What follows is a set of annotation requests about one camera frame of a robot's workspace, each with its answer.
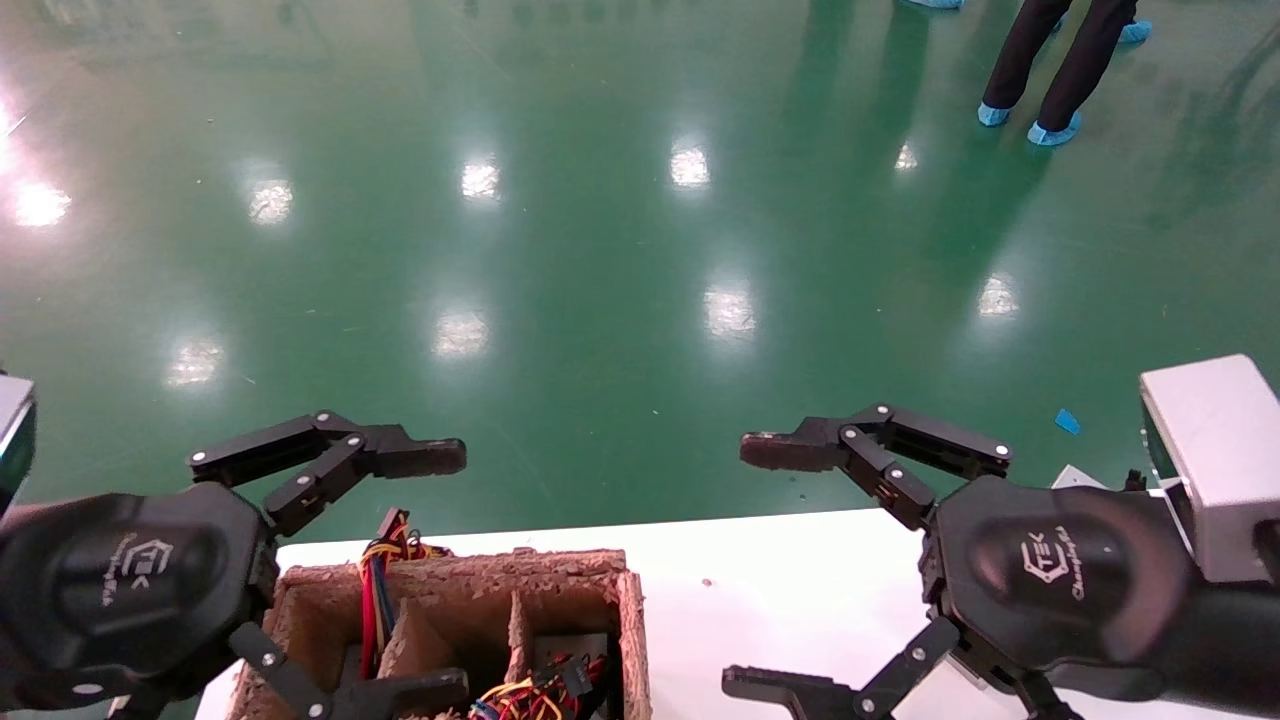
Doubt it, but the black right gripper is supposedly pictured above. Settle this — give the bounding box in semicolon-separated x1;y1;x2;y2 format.
918;475;1196;720

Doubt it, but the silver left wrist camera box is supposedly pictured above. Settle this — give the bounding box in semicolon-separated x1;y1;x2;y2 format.
0;375;38;511

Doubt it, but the person in black trousers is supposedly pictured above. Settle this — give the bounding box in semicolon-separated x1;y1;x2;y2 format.
983;0;1141;131

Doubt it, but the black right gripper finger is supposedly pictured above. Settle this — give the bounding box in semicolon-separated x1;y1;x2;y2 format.
740;403;1013;531
722;615;966;720

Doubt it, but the brown compartment box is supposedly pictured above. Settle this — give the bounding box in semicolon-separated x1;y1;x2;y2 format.
228;547;653;720

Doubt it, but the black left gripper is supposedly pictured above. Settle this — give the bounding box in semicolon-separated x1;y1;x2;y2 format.
0;483;471;720

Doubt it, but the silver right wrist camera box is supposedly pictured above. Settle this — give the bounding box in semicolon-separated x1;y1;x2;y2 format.
1140;353;1280;586

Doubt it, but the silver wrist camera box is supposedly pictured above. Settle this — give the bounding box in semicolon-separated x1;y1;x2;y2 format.
0;375;38;511
1140;353;1280;586

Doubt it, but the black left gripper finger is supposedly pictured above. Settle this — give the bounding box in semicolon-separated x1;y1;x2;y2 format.
190;410;468;536

